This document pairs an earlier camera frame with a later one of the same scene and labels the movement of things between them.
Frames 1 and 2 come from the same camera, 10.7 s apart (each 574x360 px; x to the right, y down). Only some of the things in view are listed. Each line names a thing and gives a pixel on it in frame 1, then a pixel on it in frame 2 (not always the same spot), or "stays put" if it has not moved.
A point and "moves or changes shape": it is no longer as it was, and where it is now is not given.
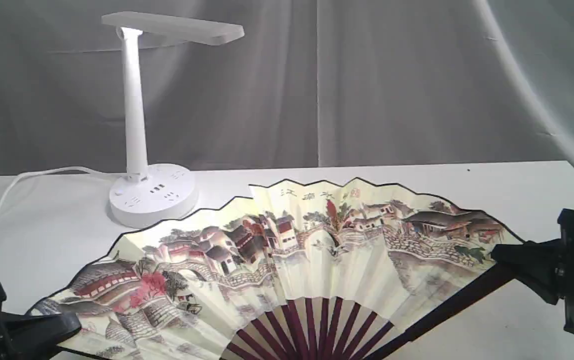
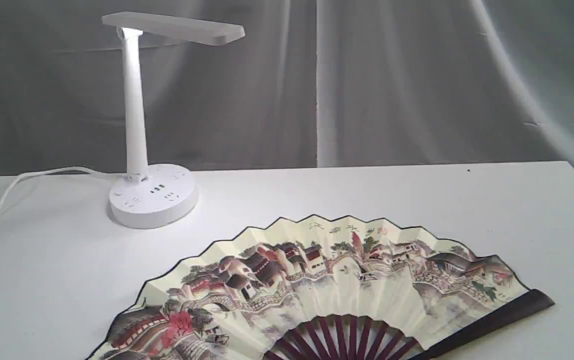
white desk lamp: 152,195 stays put
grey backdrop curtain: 311,83 stays put
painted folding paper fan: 341,270 moves or changes shape
